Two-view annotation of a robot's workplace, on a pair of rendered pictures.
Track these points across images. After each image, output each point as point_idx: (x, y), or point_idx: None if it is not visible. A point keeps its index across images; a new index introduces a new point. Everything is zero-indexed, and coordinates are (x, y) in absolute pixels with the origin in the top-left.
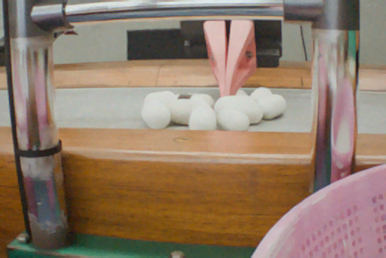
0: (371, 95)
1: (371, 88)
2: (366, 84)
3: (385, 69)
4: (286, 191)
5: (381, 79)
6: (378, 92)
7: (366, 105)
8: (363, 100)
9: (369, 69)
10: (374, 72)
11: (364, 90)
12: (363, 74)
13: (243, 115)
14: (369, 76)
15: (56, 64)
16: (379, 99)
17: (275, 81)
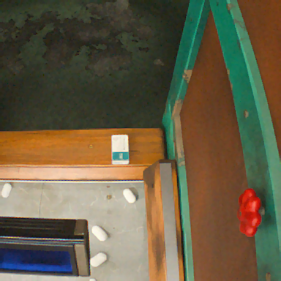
0: (26, 189)
1: (28, 178)
2: (25, 175)
3: (37, 160)
4: None
5: (34, 172)
6: (31, 181)
7: (18, 216)
8: (20, 204)
9: (28, 160)
10: (30, 166)
11: (24, 179)
12: (23, 169)
13: None
14: (27, 170)
15: None
16: (28, 199)
17: None
